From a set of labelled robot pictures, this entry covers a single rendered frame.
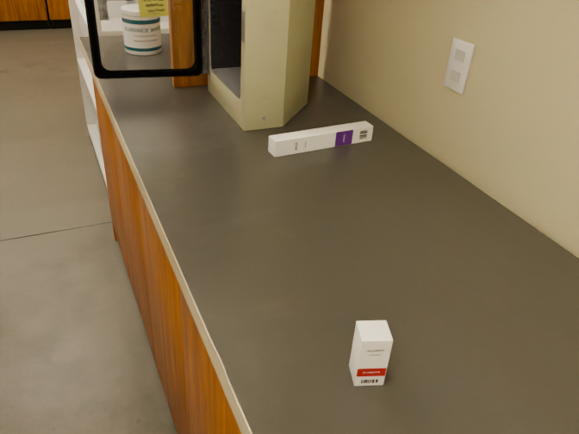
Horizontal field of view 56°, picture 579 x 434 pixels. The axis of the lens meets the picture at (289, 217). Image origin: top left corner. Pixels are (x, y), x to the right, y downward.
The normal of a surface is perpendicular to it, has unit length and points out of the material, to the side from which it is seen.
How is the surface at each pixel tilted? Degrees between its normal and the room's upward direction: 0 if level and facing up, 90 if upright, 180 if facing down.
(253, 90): 90
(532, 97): 90
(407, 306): 0
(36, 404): 0
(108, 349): 0
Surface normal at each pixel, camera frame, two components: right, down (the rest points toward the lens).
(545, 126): -0.91, 0.17
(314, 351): 0.06, -0.85
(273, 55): 0.41, 0.51
